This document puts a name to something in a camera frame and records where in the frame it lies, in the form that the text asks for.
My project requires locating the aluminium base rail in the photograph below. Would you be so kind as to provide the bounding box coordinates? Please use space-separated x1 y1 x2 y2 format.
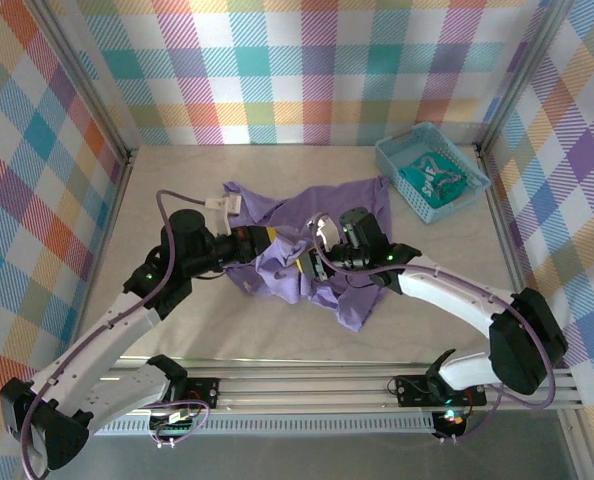
96 355 586 414

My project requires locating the slotted grey cable duct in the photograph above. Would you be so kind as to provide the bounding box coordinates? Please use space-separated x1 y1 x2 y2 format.
89 418 436 437

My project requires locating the purple t-shirt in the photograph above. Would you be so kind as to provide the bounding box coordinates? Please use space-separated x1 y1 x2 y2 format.
221 177 393 335

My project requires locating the aluminium frame post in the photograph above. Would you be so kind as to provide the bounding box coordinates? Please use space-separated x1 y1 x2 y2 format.
476 0 576 156
26 0 138 169

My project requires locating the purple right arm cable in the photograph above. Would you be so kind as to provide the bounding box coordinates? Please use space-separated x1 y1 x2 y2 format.
308 212 558 444

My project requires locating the light blue plastic basket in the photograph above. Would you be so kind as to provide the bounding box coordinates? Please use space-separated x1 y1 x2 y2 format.
375 123 493 225

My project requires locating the aluminium right frame post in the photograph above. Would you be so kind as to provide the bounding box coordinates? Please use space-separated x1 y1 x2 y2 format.
476 0 576 156

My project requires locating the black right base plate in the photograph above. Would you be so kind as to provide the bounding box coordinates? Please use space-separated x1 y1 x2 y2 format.
394 374 488 407

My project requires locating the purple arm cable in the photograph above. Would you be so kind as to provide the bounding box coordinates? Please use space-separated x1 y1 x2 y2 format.
308 212 558 444
19 188 213 480

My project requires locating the aluminium right side rail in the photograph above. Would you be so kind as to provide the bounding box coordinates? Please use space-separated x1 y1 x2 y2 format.
481 147 538 296

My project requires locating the aluminium left frame post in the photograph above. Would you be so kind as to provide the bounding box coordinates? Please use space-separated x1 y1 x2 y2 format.
26 0 138 169

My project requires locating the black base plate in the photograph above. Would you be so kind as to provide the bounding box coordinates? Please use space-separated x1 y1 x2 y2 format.
394 374 488 407
174 377 222 410

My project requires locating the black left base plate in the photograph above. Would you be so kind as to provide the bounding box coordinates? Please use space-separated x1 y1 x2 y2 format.
174 377 222 410

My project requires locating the left controller board with wires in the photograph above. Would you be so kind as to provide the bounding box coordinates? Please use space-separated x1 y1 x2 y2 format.
148 408 201 444

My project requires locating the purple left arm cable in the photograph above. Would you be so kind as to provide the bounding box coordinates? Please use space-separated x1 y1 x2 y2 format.
19 188 213 480

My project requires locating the aluminium left side rail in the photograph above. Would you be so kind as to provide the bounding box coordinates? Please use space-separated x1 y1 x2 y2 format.
69 149 138 361

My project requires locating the teal folded shirt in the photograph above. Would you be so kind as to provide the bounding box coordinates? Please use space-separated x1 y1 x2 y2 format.
398 151 471 209

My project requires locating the right controller board with lights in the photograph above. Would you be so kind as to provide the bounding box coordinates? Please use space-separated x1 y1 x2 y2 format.
434 407 471 441

